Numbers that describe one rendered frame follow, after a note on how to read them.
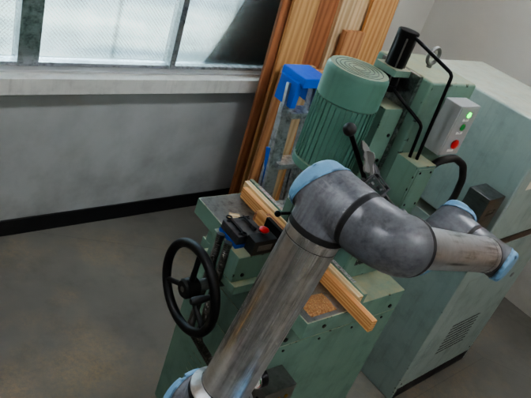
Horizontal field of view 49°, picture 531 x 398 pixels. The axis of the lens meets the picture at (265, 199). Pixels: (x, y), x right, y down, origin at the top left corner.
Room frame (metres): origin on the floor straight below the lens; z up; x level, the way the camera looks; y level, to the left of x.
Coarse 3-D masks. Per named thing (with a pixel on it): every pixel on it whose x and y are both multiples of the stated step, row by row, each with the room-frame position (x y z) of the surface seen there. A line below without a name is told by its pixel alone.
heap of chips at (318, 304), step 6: (318, 294) 1.35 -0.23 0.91; (312, 300) 1.30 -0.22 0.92; (318, 300) 1.31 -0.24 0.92; (324, 300) 1.32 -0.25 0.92; (306, 306) 1.28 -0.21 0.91; (312, 306) 1.28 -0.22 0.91; (318, 306) 1.29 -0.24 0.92; (324, 306) 1.30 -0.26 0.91; (330, 306) 1.31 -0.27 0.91; (312, 312) 1.27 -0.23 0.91; (318, 312) 1.28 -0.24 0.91; (324, 312) 1.29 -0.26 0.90
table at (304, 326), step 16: (208, 208) 1.60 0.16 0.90; (224, 208) 1.63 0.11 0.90; (240, 208) 1.66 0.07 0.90; (208, 224) 1.58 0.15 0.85; (240, 288) 1.32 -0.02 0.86; (320, 288) 1.39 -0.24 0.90; (336, 304) 1.35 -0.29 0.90; (304, 320) 1.23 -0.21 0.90; (320, 320) 1.26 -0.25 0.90; (336, 320) 1.31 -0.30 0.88; (352, 320) 1.37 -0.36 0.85; (304, 336) 1.23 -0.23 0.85
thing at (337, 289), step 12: (252, 192) 1.72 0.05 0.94; (252, 204) 1.69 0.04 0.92; (276, 216) 1.63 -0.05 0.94; (324, 276) 1.42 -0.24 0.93; (336, 288) 1.38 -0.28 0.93; (348, 300) 1.34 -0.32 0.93; (348, 312) 1.33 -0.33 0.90; (360, 312) 1.31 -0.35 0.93; (360, 324) 1.29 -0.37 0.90; (372, 324) 1.28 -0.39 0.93
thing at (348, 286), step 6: (246, 186) 1.75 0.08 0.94; (252, 186) 1.74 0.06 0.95; (258, 192) 1.72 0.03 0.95; (264, 198) 1.69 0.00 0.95; (264, 204) 1.68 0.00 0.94; (270, 204) 1.67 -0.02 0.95; (270, 210) 1.65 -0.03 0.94; (276, 210) 1.65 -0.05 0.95; (282, 222) 1.60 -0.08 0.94; (330, 264) 1.46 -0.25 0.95; (330, 270) 1.43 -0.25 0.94; (336, 270) 1.43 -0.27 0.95; (336, 276) 1.41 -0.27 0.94; (342, 276) 1.41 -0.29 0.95; (342, 282) 1.40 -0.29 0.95; (348, 282) 1.40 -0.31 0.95; (348, 288) 1.38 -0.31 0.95; (354, 288) 1.38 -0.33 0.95; (354, 294) 1.36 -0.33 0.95; (360, 294) 1.36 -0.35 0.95; (360, 300) 1.36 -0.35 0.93
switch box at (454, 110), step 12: (444, 108) 1.66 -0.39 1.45; (456, 108) 1.63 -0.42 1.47; (468, 108) 1.65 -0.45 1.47; (444, 120) 1.65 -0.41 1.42; (456, 120) 1.63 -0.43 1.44; (432, 132) 1.66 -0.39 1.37; (444, 132) 1.63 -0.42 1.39; (456, 132) 1.65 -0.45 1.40; (432, 144) 1.65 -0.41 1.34; (444, 144) 1.63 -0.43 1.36
